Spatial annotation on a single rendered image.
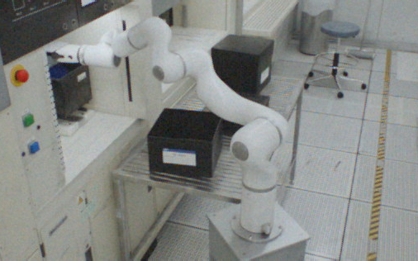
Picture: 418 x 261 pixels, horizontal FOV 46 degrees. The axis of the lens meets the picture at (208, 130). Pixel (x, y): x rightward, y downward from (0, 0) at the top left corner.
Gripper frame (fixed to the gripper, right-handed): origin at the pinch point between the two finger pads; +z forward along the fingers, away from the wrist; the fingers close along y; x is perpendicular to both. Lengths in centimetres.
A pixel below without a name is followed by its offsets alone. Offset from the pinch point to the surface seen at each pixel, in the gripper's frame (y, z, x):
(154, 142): -8, -50, -31
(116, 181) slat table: -15, -34, -50
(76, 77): 0.7, -10.1, -11.1
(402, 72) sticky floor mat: 355, -158, -120
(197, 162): -6, -68, -38
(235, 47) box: 87, -55, -20
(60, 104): -10.6, -8.6, -19.3
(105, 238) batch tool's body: -22, -30, -76
